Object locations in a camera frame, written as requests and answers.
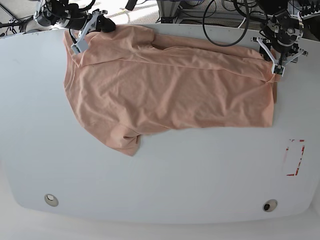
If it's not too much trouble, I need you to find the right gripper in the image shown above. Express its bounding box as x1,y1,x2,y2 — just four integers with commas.
33,7,116,45

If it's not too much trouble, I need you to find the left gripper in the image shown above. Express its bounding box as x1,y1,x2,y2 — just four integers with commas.
251,9,308,67

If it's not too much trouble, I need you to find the peach T-shirt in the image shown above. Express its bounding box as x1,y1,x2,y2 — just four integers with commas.
63,25,280,156

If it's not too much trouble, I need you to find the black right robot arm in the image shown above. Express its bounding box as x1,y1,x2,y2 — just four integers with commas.
33,0,116,54

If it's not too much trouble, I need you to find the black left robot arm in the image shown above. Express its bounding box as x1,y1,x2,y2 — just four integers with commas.
251,0,308,76

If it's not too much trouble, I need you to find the white power strip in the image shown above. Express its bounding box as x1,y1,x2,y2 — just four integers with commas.
297,1,320,20

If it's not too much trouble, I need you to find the red tape rectangle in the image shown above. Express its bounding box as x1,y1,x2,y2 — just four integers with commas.
283,139,306,177

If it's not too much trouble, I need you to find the right table grommet hole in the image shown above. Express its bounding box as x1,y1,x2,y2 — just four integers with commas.
262,199,278,213

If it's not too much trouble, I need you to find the table grommet hole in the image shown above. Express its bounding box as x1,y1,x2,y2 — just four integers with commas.
262,199,278,213
44,194,59,207

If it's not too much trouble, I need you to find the left table grommet hole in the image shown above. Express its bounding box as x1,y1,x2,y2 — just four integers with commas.
44,194,59,207

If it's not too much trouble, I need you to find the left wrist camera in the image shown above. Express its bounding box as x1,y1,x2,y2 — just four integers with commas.
271,64,285,76

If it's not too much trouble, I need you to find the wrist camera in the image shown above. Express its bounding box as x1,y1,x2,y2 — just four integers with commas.
71,40,89,54
271,64,285,76

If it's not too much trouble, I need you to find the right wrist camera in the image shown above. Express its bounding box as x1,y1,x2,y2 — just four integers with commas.
71,40,89,54

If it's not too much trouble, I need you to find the aluminium frame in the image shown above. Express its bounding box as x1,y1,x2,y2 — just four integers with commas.
156,0,183,24

